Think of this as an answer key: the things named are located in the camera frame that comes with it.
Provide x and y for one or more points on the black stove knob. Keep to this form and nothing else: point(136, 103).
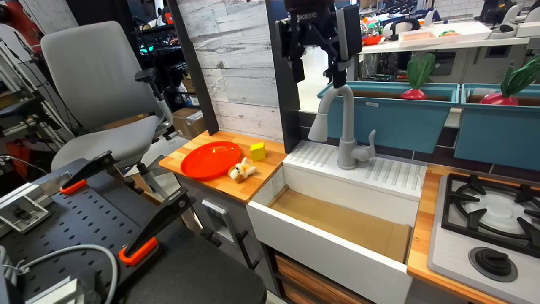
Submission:
point(494, 261)

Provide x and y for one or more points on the wooden drawer fronts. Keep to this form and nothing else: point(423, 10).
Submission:
point(305, 280)

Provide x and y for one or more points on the wooden countertop under plate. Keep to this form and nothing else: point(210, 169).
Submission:
point(242, 190)

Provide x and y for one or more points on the black kitchen frame post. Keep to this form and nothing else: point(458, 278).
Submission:
point(289, 123)
point(197, 84)

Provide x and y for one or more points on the teal planter box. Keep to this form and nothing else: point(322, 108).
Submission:
point(495, 135)
point(394, 123)

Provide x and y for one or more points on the small white brown toy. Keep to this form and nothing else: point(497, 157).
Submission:
point(242, 170)

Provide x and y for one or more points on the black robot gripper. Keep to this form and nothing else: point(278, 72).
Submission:
point(313, 17)

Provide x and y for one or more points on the grey toy tap faucet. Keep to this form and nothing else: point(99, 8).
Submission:
point(349, 128)

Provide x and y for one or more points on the grey toy stove top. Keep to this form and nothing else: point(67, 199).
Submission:
point(450, 263)

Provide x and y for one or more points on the wooden countertop around stove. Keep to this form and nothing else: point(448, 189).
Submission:
point(419, 236)

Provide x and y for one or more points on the grey office chair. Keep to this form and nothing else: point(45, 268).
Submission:
point(95, 72)

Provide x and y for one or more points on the white background table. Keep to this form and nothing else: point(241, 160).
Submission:
point(450, 44)

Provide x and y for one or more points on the black perforated table board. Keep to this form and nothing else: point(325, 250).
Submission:
point(85, 224)

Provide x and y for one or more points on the grey wood panel backboard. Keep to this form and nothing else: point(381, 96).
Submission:
point(242, 84)

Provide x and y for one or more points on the white toy kitchen sink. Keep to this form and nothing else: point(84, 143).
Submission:
point(322, 253)

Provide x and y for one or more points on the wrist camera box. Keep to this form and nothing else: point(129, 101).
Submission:
point(350, 30)

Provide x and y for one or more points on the cardboard box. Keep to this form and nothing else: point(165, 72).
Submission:
point(188, 123)

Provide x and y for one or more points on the orange plastic plate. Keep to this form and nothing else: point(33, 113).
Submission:
point(212, 160)

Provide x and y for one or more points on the red toy radish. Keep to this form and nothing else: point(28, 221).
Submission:
point(517, 77)
point(419, 69)

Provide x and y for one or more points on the small yellow block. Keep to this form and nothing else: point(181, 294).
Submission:
point(257, 152)

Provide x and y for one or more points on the silver metal mounting block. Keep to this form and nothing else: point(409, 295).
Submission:
point(23, 212)

